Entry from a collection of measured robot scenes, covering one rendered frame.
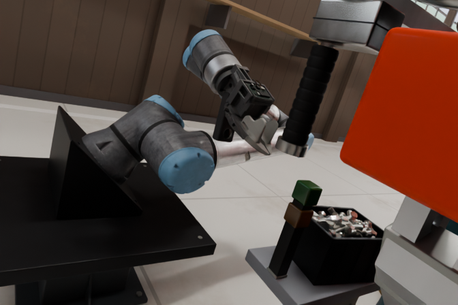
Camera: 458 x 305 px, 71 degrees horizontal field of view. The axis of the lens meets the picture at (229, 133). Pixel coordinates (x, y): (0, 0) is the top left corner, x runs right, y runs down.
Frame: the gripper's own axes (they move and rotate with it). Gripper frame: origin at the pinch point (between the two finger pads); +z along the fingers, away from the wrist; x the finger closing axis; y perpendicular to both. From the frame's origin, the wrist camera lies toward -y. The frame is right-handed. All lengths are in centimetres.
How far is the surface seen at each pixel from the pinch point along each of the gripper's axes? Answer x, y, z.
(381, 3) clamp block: -14.2, 32.6, 8.8
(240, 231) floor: 70, -88, -26
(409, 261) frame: -23.0, 21.7, 30.0
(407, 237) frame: -23.0, 22.6, 28.8
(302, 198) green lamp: 4.4, -1.1, 10.6
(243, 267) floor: 52, -78, -4
